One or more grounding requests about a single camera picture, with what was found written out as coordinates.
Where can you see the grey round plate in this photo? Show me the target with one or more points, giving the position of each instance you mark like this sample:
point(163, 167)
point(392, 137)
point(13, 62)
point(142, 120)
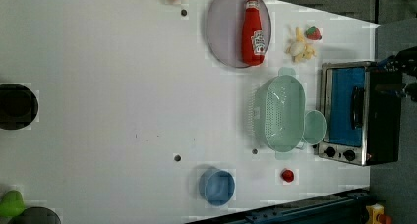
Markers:
point(224, 24)

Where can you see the small red toy fruit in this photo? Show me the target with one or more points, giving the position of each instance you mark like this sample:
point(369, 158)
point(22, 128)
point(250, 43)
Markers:
point(287, 176)

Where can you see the red ketchup bottle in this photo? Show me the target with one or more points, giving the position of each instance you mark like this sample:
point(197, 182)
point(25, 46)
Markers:
point(253, 45)

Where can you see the toy strawberry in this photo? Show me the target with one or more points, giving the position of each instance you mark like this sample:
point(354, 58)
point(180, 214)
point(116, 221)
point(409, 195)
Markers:
point(313, 33)

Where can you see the blue bowl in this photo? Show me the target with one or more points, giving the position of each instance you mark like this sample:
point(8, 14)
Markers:
point(216, 186)

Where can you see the blue metal frame rail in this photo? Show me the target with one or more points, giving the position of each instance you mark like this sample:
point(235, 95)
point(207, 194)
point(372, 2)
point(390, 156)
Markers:
point(340, 208)

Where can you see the green plastic strainer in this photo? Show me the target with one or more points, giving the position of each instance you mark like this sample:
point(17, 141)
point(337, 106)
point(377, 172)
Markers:
point(276, 114)

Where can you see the black cylindrical container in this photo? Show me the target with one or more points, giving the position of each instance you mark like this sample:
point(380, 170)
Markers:
point(18, 106)

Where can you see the toy peeled banana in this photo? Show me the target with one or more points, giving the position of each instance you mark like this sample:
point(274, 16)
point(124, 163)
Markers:
point(299, 50)

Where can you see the black toaster oven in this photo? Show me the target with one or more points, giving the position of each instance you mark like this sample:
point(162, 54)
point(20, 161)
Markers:
point(363, 121)

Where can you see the dark grey round container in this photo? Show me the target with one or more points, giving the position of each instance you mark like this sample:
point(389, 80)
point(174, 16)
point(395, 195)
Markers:
point(36, 215)

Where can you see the green toy pear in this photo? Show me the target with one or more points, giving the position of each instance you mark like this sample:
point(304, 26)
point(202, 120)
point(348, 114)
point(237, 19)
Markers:
point(11, 204)

